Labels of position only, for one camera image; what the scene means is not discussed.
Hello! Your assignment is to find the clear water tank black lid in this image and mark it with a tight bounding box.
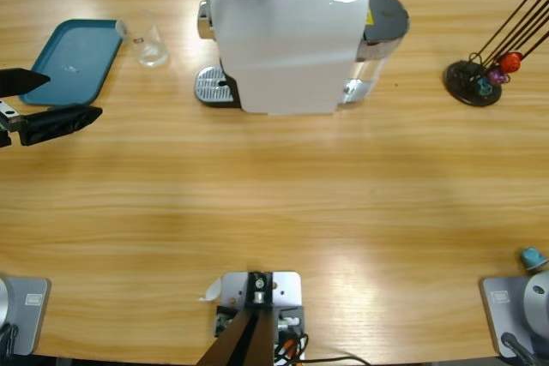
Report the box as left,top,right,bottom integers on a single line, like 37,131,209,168
354,0,411,105

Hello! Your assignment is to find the white paper tab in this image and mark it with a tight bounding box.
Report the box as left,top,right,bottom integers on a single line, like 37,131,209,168
196,278,223,303

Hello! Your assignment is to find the purple coffee capsule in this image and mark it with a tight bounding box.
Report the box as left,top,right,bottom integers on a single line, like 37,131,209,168
488,67,510,87

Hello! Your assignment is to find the black base cable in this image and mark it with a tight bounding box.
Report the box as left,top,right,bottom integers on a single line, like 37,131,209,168
500,331,538,366
0,322,21,358

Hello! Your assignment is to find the white mount block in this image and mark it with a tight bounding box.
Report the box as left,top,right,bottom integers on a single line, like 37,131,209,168
214,270,306,361

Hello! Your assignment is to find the teal plastic tray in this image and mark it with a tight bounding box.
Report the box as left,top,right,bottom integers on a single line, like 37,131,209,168
17,18,126,109

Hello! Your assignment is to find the orange cable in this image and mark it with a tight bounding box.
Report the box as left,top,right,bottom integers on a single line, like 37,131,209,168
274,335,301,361

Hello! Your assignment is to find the thin black cable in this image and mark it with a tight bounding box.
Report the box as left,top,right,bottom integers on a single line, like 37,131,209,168
295,331,374,366

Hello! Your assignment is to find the clear glass cup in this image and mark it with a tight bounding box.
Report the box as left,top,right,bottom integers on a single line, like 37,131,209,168
115,9,170,68

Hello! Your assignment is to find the light blue coffee capsule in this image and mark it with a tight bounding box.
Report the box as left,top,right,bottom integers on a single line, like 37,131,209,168
520,247,549,273

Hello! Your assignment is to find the white capsule coffee machine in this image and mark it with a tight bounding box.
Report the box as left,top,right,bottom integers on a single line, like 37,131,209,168
195,0,372,117

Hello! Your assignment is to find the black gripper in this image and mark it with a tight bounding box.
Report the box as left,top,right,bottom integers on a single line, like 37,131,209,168
0,68,104,149

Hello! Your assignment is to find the black capsule holder with rods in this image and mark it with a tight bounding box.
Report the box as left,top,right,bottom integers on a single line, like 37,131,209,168
443,0,549,108

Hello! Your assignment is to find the orange-red coffee capsule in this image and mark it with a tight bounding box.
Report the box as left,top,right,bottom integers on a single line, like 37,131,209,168
499,51,523,74

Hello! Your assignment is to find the dark camera post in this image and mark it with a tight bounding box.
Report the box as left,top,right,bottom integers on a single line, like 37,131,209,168
197,271,275,366

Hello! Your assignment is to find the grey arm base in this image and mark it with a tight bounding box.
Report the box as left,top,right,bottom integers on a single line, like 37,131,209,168
479,270,549,359
0,275,52,357

